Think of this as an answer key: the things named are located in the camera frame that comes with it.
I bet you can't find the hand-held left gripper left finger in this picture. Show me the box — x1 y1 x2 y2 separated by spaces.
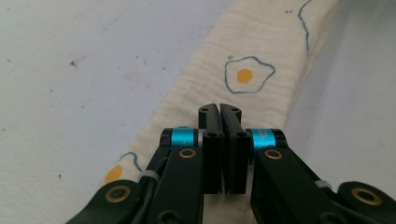
146 103 225 224

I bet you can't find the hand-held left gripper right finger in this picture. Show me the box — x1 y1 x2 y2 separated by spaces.
219 105 353 224

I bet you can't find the white foam mat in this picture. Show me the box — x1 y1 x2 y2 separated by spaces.
0 0 396 224

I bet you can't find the cream cloth with egg print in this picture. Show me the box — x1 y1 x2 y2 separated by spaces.
99 0 342 224

